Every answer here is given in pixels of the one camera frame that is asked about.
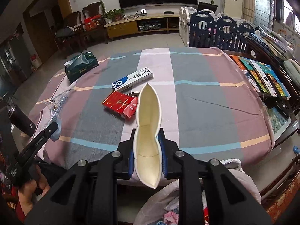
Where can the wooden armchair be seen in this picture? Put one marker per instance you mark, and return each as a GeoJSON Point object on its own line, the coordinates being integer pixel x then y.
{"type": "Point", "coordinates": [69, 37]}
{"type": "Point", "coordinates": [92, 10]}

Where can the grey plush cushion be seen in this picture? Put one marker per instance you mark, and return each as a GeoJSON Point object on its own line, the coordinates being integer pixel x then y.
{"type": "Point", "coordinates": [292, 68]}

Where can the wooden armchair right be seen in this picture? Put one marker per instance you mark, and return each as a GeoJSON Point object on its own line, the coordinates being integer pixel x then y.
{"type": "Point", "coordinates": [92, 10]}

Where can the clear blue plastic wrapper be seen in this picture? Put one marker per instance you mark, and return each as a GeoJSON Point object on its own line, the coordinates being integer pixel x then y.
{"type": "Point", "coordinates": [56, 104]}

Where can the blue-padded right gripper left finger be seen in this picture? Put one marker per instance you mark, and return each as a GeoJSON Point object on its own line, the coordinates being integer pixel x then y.
{"type": "Point", "coordinates": [87, 193]}

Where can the black thermos bottle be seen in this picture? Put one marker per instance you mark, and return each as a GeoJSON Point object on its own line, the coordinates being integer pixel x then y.
{"type": "Point", "coordinates": [20, 120]}

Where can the red cigarette box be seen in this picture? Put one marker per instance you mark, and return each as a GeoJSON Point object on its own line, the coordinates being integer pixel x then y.
{"type": "Point", "coordinates": [121, 104]}

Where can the white blue medicine box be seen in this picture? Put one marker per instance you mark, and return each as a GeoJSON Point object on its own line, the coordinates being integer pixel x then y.
{"type": "Point", "coordinates": [132, 79]}

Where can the wooden TV cabinet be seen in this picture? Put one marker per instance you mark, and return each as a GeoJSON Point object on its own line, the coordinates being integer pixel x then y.
{"type": "Point", "coordinates": [152, 23]}

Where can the blue face mask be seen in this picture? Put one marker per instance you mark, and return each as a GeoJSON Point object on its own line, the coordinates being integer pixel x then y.
{"type": "Point", "coordinates": [55, 136]}

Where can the potted green plant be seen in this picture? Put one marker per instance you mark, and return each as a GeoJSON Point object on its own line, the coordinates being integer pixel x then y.
{"type": "Point", "coordinates": [114, 15]}

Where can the wooden armchair left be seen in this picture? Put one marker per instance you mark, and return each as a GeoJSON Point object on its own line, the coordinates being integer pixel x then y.
{"type": "Point", "coordinates": [69, 37]}

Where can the person's left hand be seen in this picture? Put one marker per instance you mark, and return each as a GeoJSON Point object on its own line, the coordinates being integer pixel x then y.
{"type": "Point", "coordinates": [25, 193]}

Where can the dark wooden side table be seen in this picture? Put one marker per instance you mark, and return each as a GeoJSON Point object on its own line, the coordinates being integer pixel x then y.
{"type": "Point", "coordinates": [288, 107]}

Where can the red gift box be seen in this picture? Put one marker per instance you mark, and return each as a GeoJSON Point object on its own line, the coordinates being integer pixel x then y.
{"type": "Point", "coordinates": [93, 22]}

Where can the white remote control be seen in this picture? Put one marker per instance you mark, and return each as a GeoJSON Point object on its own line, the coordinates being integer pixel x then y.
{"type": "Point", "coordinates": [264, 79]}

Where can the stack of books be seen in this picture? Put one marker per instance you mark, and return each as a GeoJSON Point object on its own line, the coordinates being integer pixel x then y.
{"type": "Point", "coordinates": [272, 42]}

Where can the colourful picture book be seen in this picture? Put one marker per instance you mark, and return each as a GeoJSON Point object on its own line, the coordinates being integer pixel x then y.
{"type": "Point", "coordinates": [254, 78]}

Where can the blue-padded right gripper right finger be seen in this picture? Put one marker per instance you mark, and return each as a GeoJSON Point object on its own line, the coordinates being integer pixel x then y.
{"type": "Point", "coordinates": [228, 201]}

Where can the paper cup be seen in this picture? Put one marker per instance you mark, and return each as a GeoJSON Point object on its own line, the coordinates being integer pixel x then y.
{"type": "Point", "coordinates": [146, 147]}

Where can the white and navy playpen fence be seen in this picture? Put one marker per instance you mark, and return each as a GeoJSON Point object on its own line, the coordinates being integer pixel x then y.
{"type": "Point", "coordinates": [205, 29]}

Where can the green tissue box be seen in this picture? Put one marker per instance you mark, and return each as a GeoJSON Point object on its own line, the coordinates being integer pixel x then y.
{"type": "Point", "coordinates": [79, 65]}

